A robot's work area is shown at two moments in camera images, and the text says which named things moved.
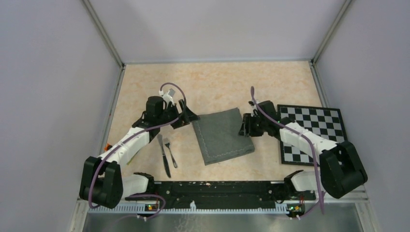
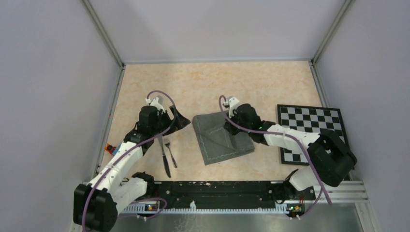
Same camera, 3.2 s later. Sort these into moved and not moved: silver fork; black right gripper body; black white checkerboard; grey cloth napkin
Moved: black right gripper body
Not moved: black white checkerboard; grey cloth napkin; silver fork
